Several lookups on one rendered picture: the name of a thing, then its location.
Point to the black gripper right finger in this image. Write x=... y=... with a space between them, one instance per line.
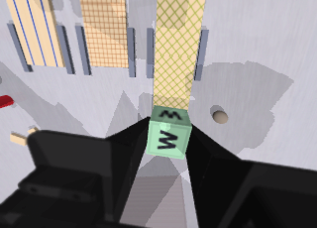
x=220 y=181

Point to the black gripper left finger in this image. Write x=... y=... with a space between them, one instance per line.
x=117 y=158

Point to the red cylinder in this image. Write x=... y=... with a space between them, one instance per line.
x=5 y=101

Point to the light green letter cube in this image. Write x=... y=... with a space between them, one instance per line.
x=169 y=132

